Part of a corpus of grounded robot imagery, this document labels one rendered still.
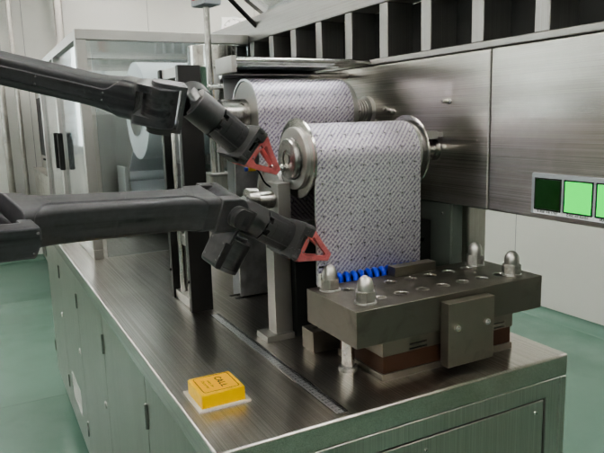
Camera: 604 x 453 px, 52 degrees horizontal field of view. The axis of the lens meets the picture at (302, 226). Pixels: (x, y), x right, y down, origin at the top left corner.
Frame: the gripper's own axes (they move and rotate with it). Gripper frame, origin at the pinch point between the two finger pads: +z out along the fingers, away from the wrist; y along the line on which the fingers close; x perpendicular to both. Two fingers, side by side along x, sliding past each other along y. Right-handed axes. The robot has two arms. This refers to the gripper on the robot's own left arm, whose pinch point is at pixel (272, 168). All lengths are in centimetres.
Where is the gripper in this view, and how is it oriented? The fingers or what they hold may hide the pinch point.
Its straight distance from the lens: 115.4
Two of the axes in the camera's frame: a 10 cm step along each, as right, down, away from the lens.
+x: 5.4, -8.3, 1.4
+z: 6.7, 5.2, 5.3
